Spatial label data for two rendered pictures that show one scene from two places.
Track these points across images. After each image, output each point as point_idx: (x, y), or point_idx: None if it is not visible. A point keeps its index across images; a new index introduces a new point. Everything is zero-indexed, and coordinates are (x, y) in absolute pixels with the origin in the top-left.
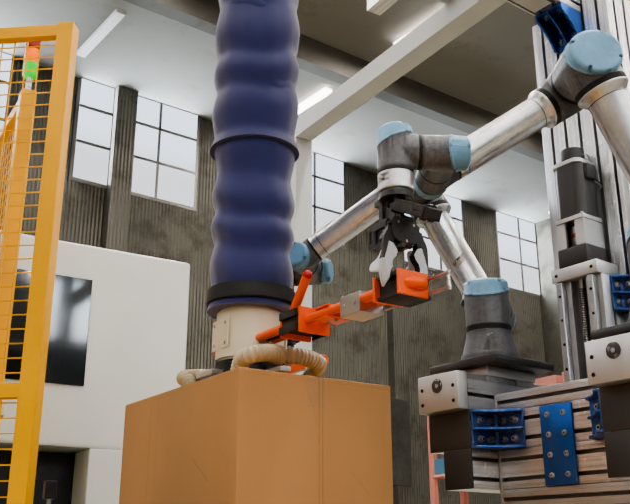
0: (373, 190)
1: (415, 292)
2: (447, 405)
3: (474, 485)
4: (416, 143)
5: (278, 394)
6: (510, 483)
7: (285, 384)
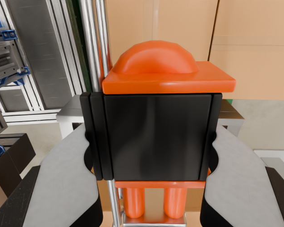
0: None
1: None
2: None
3: (24, 133)
4: None
5: (194, 192)
6: None
7: (188, 201)
